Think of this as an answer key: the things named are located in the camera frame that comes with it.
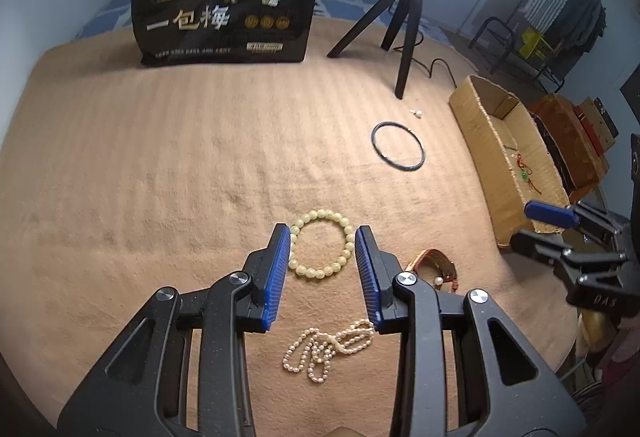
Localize dark hanging clothes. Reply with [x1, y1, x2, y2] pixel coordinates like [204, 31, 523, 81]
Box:
[569, 0, 607, 60]

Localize cream bead bracelet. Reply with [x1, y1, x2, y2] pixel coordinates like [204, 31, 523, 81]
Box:
[289, 209, 356, 279]

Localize black printed snack bag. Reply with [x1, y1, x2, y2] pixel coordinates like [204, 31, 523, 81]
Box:
[129, 0, 325, 66]

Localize brown cardboard carton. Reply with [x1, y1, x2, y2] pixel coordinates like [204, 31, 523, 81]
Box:
[575, 97, 619, 152]

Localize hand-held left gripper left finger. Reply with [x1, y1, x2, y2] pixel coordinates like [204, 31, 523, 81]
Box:
[57, 223, 292, 437]

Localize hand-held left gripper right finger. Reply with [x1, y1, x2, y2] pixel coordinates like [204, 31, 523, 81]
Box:
[354, 225, 586, 437]

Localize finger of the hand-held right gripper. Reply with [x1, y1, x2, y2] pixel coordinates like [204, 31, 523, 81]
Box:
[510, 229, 591, 283]
[525, 200, 626, 243]

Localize red string green pendant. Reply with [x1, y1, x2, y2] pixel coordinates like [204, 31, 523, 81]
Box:
[515, 152, 543, 195]

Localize black metal shoe rack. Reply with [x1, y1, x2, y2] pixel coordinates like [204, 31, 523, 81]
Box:
[469, 17, 571, 90]

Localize thin black bangle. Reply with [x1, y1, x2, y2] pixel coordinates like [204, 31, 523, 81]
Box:
[371, 121, 427, 169]

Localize cardboard box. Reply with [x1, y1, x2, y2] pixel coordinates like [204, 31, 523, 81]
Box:
[448, 75, 571, 248]

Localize black tripod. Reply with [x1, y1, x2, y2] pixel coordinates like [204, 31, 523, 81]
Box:
[327, 0, 433, 99]

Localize person's right forearm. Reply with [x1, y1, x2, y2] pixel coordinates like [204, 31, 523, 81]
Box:
[600, 321, 640, 388]

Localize black power cable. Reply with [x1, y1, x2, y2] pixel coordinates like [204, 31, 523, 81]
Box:
[397, 0, 458, 90]

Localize yellow box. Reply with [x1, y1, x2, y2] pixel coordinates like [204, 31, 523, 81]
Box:
[520, 28, 556, 60]

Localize brown strap wristwatch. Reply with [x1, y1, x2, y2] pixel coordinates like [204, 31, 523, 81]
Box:
[404, 248, 460, 294]

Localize pearl necklace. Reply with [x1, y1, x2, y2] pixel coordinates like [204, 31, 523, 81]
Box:
[282, 319, 376, 384]

